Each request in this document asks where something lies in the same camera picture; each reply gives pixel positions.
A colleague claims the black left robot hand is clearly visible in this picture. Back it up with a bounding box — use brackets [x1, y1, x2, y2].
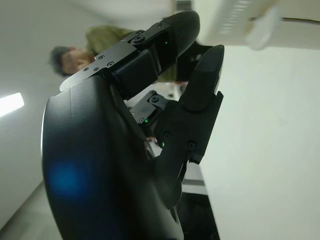
[41, 11, 225, 240]

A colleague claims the white two-slot toaster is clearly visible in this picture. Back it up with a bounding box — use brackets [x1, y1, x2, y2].
[197, 0, 320, 51]

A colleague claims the ceiling light panel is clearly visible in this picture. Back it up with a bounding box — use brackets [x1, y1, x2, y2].
[0, 92, 25, 118]

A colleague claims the person in olive top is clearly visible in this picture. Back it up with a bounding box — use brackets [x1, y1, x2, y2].
[49, 24, 181, 83]

